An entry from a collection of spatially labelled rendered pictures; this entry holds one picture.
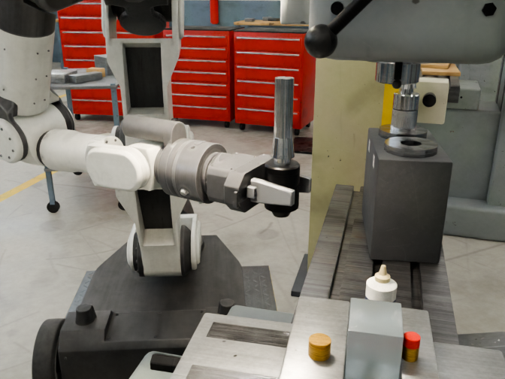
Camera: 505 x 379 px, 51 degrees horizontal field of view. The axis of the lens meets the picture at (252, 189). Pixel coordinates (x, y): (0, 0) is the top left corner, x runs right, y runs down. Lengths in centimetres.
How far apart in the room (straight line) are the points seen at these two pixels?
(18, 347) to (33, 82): 167
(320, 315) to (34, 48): 59
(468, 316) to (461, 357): 198
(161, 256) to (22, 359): 108
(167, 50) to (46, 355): 77
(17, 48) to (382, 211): 64
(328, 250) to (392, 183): 18
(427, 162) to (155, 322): 81
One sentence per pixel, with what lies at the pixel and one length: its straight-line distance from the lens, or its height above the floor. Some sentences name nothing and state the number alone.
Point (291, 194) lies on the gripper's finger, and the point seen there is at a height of 113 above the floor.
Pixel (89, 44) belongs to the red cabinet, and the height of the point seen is 83.
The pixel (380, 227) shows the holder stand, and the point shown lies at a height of 99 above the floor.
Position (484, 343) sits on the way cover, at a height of 86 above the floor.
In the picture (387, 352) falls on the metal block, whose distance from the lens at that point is 55.
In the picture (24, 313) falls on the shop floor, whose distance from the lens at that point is 268.
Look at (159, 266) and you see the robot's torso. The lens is 148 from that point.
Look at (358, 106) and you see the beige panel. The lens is 239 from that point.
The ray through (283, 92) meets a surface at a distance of 66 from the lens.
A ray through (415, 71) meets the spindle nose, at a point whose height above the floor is 129.
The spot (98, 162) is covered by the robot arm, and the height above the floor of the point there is 114.
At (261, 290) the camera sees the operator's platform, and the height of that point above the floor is 40.
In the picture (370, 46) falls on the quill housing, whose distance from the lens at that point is 52.
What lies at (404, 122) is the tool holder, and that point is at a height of 114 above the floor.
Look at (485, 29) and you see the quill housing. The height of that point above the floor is 134.
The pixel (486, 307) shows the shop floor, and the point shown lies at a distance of 273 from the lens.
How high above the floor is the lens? 138
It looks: 21 degrees down
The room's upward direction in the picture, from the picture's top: straight up
